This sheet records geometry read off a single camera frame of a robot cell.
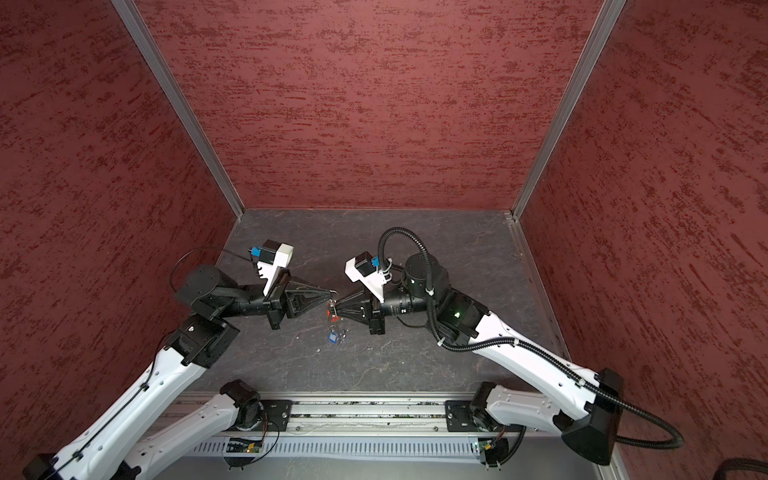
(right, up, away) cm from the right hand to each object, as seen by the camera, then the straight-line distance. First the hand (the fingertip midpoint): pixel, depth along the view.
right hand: (333, 319), depth 55 cm
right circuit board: (+37, -36, +16) cm, 54 cm away
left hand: (0, +4, -2) cm, 4 cm away
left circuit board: (-26, -36, +17) cm, 48 cm away
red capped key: (-1, +1, 0) cm, 1 cm away
